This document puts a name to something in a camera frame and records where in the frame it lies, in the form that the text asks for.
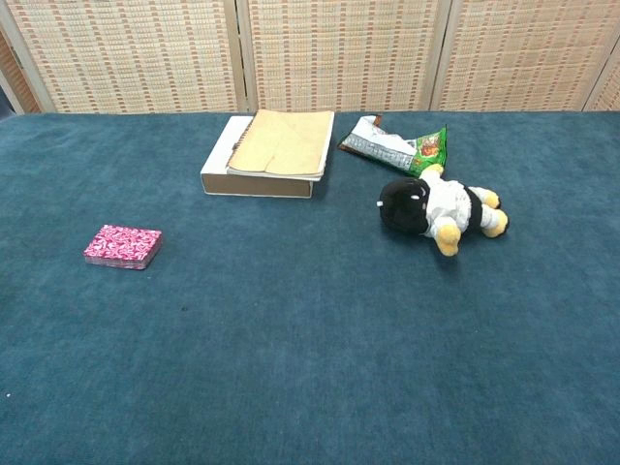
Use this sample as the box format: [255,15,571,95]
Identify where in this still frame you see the black-headed plush doll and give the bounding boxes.
[376,164,511,258]

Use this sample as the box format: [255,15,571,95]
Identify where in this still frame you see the white and brown cardboard box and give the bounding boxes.
[200,114,315,200]

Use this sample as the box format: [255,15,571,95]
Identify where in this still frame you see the green and silver snack bag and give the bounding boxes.
[337,113,450,178]

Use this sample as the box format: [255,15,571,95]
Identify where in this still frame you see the pink patterned card deck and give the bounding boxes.
[83,224,163,271]

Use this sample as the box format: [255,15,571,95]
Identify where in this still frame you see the tan spiral notebook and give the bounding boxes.
[226,108,336,182]

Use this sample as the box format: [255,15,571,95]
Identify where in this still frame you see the woven bamboo screen panel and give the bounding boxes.
[583,62,620,112]
[236,0,454,113]
[0,0,246,115]
[0,29,43,115]
[430,0,620,112]

